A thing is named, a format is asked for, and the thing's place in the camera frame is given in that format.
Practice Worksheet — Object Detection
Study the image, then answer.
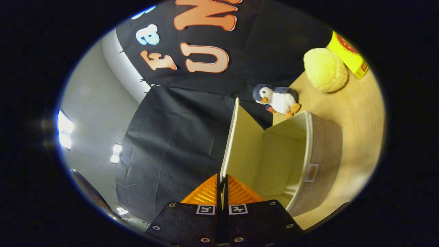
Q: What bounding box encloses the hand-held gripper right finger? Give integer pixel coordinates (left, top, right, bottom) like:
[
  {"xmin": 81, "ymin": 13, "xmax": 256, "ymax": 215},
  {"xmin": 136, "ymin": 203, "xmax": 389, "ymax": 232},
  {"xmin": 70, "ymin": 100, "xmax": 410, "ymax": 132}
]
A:
[{"xmin": 224, "ymin": 174, "xmax": 304, "ymax": 247}]

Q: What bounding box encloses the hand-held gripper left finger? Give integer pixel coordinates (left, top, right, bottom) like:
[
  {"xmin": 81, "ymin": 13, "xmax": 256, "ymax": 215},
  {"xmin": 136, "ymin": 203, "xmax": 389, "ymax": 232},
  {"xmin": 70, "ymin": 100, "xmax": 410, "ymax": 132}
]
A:
[{"xmin": 145, "ymin": 174, "xmax": 223, "ymax": 247}]

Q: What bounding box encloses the beige fabric storage box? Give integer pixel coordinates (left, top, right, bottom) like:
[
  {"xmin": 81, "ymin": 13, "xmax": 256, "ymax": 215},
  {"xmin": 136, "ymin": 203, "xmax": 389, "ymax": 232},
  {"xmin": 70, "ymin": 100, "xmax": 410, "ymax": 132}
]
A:
[{"xmin": 219, "ymin": 98, "xmax": 343, "ymax": 217}]

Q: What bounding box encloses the ceiling light panel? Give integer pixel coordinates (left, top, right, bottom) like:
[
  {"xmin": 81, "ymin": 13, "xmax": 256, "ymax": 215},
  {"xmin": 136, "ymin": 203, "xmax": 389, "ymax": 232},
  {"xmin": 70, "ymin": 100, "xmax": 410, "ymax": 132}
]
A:
[
  {"xmin": 57, "ymin": 110, "xmax": 74, "ymax": 150},
  {"xmin": 110, "ymin": 143, "xmax": 123, "ymax": 164}
]

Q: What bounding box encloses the penguin plush toy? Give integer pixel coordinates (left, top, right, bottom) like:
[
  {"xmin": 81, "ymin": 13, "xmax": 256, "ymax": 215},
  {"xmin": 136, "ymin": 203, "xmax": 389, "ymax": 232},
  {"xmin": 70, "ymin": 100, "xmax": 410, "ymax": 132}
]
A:
[{"xmin": 253, "ymin": 84, "xmax": 301, "ymax": 119}]

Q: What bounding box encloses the yellow round plush bun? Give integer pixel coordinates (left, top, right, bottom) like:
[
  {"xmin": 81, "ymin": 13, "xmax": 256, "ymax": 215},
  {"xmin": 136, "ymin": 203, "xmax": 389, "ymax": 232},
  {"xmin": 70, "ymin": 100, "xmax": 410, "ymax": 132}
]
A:
[{"xmin": 303, "ymin": 48, "xmax": 349, "ymax": 93}]

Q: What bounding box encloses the yellow book with red circle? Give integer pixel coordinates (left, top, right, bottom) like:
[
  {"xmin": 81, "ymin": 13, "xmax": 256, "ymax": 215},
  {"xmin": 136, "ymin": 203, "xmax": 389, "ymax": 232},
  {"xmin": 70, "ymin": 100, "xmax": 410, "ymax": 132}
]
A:
[{"xmin": 326, "ymin": 30, "xmax": 369, "ymax": 79}]

